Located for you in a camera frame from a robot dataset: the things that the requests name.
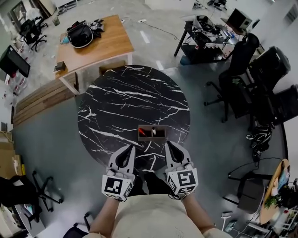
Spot person's left forearm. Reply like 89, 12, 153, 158
89, 197, 122, 236

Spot round wooden table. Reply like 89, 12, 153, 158
259, 159, 292, 225

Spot black and white cable bundle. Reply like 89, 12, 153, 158
246, 125, 273, 161

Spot black office chair with clutter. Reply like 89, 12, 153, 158
0, 170, 65, 231

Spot brown pen holder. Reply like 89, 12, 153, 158
137, 124, 169, 142

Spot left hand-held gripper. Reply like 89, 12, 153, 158
102, 144, 136, 202

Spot group of red-label bottles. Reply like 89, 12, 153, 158
4, 73, 27, 94

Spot boxy computer device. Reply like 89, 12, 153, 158
226, 8, 253, 31

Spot black mesh office chair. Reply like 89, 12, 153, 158
248, 46, 291, 93
255, 84, 298, 131

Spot black helmet case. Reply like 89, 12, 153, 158
67, 24, 94, 49

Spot cardboard boxes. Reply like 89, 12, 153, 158
0, 130, 26, 180

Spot black marble round table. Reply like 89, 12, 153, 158
77, 65, 191, 172

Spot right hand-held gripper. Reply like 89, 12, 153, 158
165, 140, 198, 195

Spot black chair with armrest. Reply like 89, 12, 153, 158
69, 211, 92, 238

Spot black gloves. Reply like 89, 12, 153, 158
89, 19, 106, 38

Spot black swivel chair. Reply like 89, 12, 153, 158
19, 18, 49, 52

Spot black equipment pile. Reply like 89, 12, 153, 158
285, 178, 298, 209

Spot black metal cart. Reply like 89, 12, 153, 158
174, 14, 236, 65

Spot person's beige shirt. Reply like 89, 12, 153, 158
81, 194, 233, 238

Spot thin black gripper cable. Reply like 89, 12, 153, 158
168, 192, 190, 202

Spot stack of wooden planks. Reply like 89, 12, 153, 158
12, 78, 81, 128

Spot person's right forearm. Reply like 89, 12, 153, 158
181, 194, 216, 233

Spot rectangular wooden desk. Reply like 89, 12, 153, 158
53, 14, 135, 96

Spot small brown box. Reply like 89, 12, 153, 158
53, 60, 67, 72

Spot person's black trousers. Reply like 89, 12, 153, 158
131, 170, 174, 196

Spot green leafy plant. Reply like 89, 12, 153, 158
264, 196, 283, 209

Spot black floor cable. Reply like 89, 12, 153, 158
227, 157, 283, 180

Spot white desk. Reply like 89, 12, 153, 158
13, 202, 47, 238

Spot black office chair with headrest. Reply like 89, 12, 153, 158
204, 32, 261, 123

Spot light blue cloth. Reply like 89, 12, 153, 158
278, 169, 291, 188

